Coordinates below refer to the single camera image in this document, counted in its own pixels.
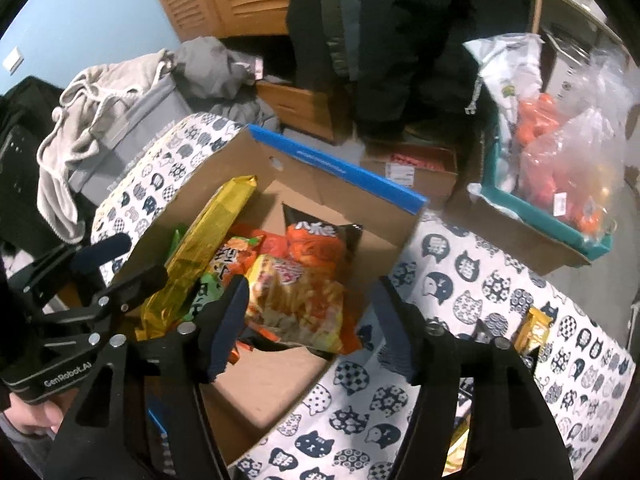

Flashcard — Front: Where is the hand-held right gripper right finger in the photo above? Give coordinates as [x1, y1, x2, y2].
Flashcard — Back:
[372, 275, 576, 480]

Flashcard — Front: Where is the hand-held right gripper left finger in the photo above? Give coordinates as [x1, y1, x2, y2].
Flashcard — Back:
[47, 275, 251, 480]

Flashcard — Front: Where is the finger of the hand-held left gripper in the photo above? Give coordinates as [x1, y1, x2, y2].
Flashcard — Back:
[7, 232, 133, 311]
[45, 262, 169, 346]

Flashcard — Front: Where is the green snack packet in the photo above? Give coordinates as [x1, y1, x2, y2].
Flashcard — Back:
[172, 230, 232, 322]

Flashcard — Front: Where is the long gold snack packet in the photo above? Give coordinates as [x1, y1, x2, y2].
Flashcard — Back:
[137, 175, 258, 341]

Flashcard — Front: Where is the yellow and red fries packet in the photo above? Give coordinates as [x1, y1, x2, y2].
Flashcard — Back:
[245, 255, 361, 356]

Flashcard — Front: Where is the orange noodle snack packet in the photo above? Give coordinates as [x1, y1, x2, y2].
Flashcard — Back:
[207, 232, 263, 286]

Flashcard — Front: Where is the blue-rimmed cardboard box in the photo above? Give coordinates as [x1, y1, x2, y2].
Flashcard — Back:
[115, 124, 430, 466]

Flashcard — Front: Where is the red-orange snack packet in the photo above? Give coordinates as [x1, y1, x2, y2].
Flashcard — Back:
[247, 229, 293, 263]

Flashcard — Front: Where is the black and orange snack bag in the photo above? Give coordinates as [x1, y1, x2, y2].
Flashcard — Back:
[282, 202, 363, 281]

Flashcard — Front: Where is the person's left forearm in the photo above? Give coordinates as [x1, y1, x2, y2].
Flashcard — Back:
[0, 427, 57, 480]

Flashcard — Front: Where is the person's left hand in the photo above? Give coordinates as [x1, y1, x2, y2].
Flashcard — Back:
[0, 394, 63, 436]

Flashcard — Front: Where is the cat-print tablecloth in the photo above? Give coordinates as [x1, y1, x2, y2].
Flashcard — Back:
[92, 112, 638, 480]

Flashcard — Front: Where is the grey fabric storage bag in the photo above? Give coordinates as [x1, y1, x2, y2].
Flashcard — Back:
[67, 75, 196, 196]

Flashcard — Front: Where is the black perforated case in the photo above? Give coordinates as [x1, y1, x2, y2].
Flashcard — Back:
[0, 76, 71, 261]

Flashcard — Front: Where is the shiny gold snack packet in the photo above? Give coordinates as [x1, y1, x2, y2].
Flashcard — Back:
[444, 415, 473, 476]

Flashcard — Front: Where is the small yellow snack packet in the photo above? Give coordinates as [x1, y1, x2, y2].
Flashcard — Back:
[512, 305, 558, 356]

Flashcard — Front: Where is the light grey hoodie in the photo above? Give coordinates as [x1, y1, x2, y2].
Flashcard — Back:
[37, 49, 176, 241]

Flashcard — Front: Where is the small cardboard box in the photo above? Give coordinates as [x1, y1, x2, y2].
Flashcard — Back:
[360, 142, 458, 198]

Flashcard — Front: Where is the teal box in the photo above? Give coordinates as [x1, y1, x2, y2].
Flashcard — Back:
[470, 110, 613, 261]

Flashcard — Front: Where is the dark grey clothing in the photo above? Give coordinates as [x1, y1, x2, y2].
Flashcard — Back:
[172, 36, 281, 126]

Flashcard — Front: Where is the wooden drawer box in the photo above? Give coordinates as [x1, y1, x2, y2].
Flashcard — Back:
[255, 80, 351, 143]

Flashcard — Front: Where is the clear bag of orange fruit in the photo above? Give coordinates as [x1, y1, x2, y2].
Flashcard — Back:
[522, 107, 626, 241]

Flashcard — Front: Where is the small bag of orange fruit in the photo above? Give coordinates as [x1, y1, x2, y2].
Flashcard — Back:
[515, 92, 571, 147]

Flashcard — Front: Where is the white plastic bag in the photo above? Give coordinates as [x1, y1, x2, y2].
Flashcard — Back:
[462, 34, 546, 181]

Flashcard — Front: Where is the large black coat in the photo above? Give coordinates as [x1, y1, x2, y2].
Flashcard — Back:
[350, 0, 531, 126]

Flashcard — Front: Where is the grey coat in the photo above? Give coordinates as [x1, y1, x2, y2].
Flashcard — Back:
[325, 0, 362, 81]

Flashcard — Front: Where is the white box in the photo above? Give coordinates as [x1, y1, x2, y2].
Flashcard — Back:
[542, 25, 601, 106]

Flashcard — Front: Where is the slim black coat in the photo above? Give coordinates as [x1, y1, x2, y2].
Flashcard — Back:
[285, 0, 351, 91]

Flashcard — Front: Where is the empty clear plastic bag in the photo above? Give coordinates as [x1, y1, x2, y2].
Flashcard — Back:
[585, 52, 633, 126]

